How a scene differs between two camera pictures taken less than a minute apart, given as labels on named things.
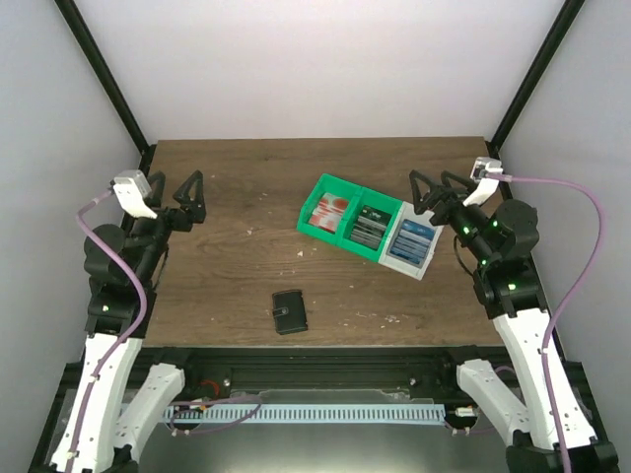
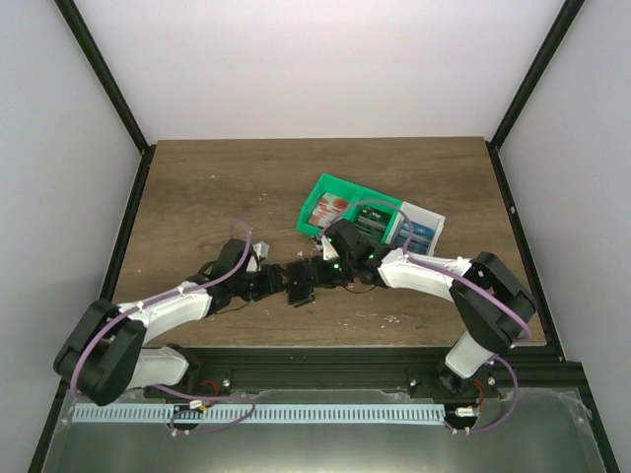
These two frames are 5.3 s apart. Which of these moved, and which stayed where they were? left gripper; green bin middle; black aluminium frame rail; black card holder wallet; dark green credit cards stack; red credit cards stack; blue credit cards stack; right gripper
Moved: left gripper; right gripper; black card holder wallet
Stayed: green bin middle; blue credit cards stack; black aluminium frame rail; red credit cards stack; dark green credit cards stack
